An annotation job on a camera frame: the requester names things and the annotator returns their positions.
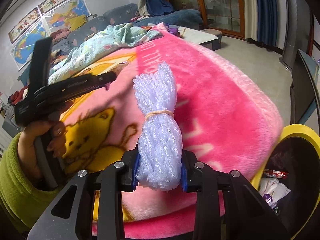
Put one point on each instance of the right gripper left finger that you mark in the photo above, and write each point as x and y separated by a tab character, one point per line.
89	206

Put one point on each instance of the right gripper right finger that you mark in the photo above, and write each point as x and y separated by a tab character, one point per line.
227	205

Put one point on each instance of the red snack wrapper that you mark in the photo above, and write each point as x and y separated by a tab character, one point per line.
275	174

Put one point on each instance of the white foam net bundle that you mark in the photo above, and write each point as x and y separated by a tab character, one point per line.
160	143

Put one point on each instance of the yellow rimmed trash bin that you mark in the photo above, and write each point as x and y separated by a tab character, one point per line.
297	155

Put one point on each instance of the left hand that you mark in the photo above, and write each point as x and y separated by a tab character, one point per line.
29	146

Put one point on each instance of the white snack bag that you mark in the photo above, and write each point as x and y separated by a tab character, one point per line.
272	191

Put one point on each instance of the green left sleeve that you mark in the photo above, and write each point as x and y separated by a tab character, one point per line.
23	203

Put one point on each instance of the world map poster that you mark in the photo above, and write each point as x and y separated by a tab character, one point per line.
23	48

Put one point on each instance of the blue grey sofa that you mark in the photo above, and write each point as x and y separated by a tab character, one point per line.
65	39

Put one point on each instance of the light blue patterned quilt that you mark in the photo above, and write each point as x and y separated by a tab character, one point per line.
105	42

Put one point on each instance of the china map poster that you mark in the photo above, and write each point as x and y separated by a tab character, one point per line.
71	15

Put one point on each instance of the pink cartoon fleece blanket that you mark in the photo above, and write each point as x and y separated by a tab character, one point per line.
225	119

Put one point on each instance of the dark tv cabinet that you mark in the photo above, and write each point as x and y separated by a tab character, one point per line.
304	91

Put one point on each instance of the low coffee table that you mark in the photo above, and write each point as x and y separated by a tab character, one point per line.
209	38

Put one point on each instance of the dark blue curtain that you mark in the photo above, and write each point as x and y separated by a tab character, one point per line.
267	22

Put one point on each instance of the wooden glass door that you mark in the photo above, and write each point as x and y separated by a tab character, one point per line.
224	15

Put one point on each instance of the grey tower air conditioner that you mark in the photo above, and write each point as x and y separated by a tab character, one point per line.
298	31

